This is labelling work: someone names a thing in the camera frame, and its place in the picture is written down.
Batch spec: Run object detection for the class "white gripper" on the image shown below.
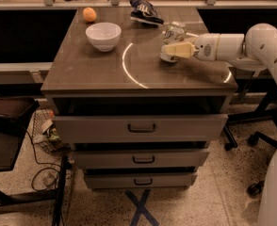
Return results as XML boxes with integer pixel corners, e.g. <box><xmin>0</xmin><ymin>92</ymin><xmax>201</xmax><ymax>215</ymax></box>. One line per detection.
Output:
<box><xmin>162</xmin><ymin>33</ymin><xmax>220</xmax><ymax>61</ymax></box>

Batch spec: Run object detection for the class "silver 7up soda can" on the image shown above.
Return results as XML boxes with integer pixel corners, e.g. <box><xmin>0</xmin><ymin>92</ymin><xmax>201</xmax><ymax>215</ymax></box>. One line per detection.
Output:
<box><xmin>159</xmin><ymin>22</ymin><xmax>187</xmax><ymax>63</ymax></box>

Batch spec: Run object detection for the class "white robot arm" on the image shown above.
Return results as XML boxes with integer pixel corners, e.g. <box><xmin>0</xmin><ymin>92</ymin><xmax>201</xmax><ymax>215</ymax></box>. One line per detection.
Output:
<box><xmin>161</xmin><ymin>24</ymin><xmax>277</xmax><ymax>226</ymax></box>

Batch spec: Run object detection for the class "blue chip bag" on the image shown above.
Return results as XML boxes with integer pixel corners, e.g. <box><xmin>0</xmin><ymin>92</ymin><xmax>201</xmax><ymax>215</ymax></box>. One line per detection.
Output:
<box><xmin>129</xmin><ymin>0</ymin><xmax>164</xmax><ymax>25</ymax></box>

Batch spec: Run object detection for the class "top grey drawer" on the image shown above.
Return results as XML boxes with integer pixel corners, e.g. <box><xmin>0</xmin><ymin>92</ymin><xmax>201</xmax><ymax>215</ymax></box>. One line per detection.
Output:
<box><xmin>55</xmin><ymin>114</ymin><xmax>228</xmax><ymax>143</ymax></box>

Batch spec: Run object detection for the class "grey drawer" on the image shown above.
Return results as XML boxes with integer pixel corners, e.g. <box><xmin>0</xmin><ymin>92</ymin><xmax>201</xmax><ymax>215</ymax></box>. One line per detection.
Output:
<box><xmin>55</xmin><ymin>114</ymin><xmax>228</xmax><ymax>143</ymax></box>
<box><xmin>73</xmin><ymin>149</ymin><xmax>209</xmax><ymax>170</ymax></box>
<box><xmin>84</xmin><ymin>172</ymin><xmax>198</xmax><ymax>189</ymax></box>

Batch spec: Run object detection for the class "white ceramic bowl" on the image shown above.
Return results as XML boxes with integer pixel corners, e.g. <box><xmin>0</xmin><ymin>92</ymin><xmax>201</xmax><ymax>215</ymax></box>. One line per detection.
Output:
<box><xmin>86</xmin><ymin>23</ymin><xmax>122</xmax><ymax>52</ymax></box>

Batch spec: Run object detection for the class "grey drawer cabinet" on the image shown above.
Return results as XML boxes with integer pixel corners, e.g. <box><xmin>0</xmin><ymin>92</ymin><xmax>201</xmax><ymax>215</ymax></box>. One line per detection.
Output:
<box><xmin>41</xmin><ymin>8</ymin><xmax>236</xmax><ymax>176</ymax></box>

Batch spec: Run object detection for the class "orange fruit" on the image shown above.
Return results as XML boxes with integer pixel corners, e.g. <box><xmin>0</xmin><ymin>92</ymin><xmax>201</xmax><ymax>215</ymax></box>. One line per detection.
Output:
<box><xmin>83</xmin><ymin>8</ymin><xmax>97</xmax><ymax>23</ymax></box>

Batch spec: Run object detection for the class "black office chair base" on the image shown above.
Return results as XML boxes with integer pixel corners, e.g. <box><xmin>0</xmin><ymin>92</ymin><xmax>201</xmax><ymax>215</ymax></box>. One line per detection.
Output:
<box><xmin>222</xmin><ymin>69</ymin><xmax>277</xmax><ymax>198</ymax></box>

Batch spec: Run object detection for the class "middle grey drawer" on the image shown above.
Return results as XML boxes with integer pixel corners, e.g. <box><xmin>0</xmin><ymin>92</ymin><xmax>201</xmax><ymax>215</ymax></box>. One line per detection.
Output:
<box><xmin>73</xmin><ymin>149</ymin><xmax>209</xmax><ymax>170</ymax></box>

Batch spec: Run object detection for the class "bottom grey drawer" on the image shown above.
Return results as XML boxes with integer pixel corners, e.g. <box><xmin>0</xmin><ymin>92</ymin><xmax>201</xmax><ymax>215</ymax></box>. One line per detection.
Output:
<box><xmin>84</xmin><ymin>172</ymin><xmax>198</xmax><ymax>189</ymax></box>

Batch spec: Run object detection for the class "blue tape cross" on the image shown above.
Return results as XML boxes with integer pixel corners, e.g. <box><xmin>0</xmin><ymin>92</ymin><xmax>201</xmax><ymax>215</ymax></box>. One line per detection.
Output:
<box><xmin>125</xmin><ymin>189</ymin><xmax>159</xmax><ymax>226</ymax></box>

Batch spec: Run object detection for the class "black chair on left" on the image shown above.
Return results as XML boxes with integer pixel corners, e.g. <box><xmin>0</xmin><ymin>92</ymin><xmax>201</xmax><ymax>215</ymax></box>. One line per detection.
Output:
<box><xmin>0</xmin><ymin>95</ymin><xmax>68</xmax><ymax>226</ymax></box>

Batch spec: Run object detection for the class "wire waste basket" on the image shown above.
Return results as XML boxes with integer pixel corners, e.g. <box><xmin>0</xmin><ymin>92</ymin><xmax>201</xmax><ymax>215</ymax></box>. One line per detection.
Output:
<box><xmin>32</xmin><ymin>109</ymin><xmax>68</xmax><ymax>153</ymax></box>

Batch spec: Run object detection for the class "black floor cable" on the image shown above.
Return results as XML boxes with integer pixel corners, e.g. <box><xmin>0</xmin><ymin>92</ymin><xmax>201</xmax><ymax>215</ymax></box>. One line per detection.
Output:
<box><xmin>25</xmin><ymin>129</ymin><xmax>63</xmax><ymax>192</ymax></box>

